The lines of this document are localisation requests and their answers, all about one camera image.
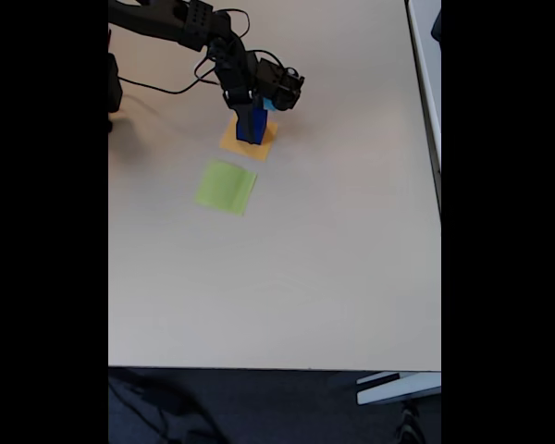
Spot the green paper square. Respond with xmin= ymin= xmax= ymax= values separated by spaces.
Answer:
xmin=192 ymin=159 xmax=258 ymax=217

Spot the orange paper square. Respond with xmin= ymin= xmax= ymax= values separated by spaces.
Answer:
xmin=218 ymin=113 xmax=279 ymax=163

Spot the white side table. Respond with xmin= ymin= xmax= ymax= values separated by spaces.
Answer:
xmin=404 ymin=0 xmax=442 ymax=223

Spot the white table foot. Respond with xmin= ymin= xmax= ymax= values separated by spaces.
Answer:
xmin=355 ymin=371 xmax=442 ymax=406

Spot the large blue cube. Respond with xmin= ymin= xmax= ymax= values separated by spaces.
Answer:
xmin=235 ymin=108 xmax=268 ymax=146

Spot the black camera box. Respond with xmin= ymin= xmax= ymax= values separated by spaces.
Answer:
xmin=254 ymin=57 xmax=306 ymax=113

